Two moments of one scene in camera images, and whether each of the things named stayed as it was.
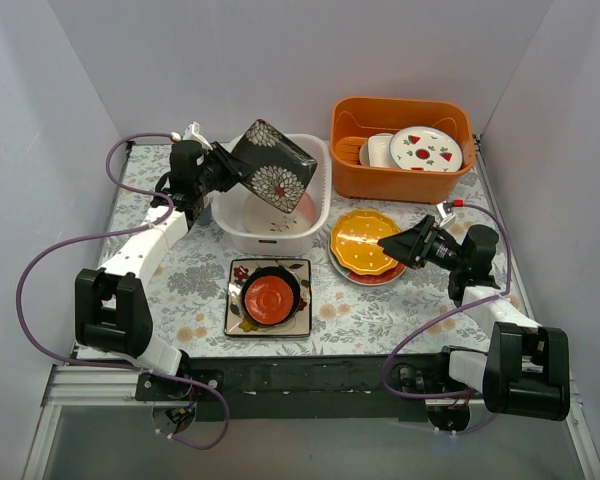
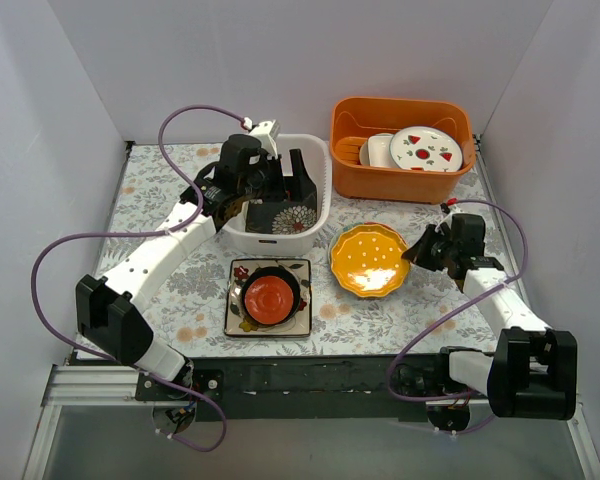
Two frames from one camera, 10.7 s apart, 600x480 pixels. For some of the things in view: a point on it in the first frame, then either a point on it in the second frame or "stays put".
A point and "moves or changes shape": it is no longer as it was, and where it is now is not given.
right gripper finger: [406, 245] to [427, 251]
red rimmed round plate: [368, 279] to [354, 225]
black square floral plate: [274, 165] moves or changes shape
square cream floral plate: [236, 321] stays put
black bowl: [276, 272] stays put
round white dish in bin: [364, 155] stays put
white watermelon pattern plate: [425, 148] stays put
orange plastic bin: [355, 118] stays put
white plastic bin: [249, 224] stays put
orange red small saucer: [269, 300] stays put
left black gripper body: [228, 163] to [278, 176]
